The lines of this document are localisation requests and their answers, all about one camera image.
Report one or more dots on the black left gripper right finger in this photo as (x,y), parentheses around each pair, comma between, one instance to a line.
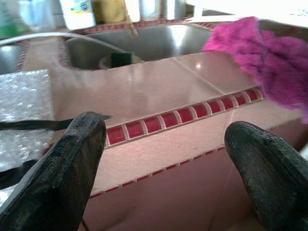
(276,187)

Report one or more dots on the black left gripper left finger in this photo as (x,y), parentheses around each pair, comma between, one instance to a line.
(55,183)

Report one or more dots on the clear bubble wrap sheet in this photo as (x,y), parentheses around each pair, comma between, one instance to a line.
(21,96)

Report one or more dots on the pink fluffy cloth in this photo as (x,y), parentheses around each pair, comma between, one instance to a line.
(272,62)

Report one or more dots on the round grey container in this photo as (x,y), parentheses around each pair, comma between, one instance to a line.
(104,63)

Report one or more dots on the green scouring sponge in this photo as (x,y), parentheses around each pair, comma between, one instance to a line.
(121,59)

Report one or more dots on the clear bottle green liquid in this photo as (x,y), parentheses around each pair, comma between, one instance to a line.
(9,21)

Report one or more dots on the clear plastic cup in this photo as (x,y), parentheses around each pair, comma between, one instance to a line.
(36,14)

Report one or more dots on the white labelled bottle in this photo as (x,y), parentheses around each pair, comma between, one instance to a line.
(77,12)

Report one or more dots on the tan wooden stick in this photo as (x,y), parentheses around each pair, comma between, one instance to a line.
(131,26)

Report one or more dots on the small steel sink basin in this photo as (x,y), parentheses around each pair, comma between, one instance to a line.
(156,41)

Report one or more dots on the yellow sponge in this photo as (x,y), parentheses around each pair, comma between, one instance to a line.
(108,10)

